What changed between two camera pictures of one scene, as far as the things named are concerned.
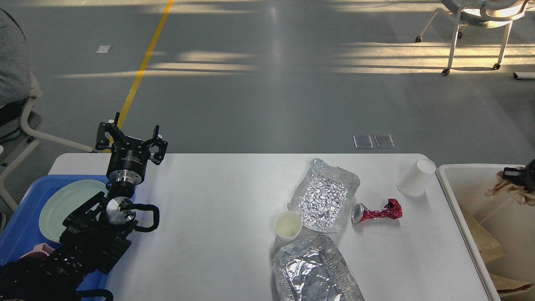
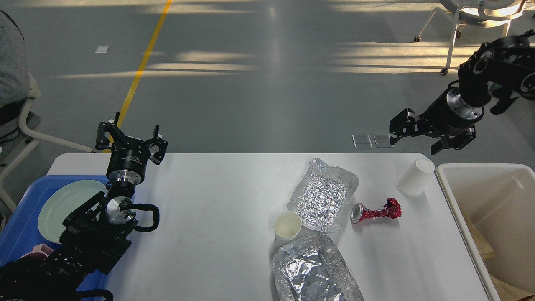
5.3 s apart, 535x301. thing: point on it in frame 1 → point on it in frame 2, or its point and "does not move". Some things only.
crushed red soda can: [393, 209] does not move
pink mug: [39, 252] does not move
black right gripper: [527, 176] → [448, 110]
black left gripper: [129, 155] does not move
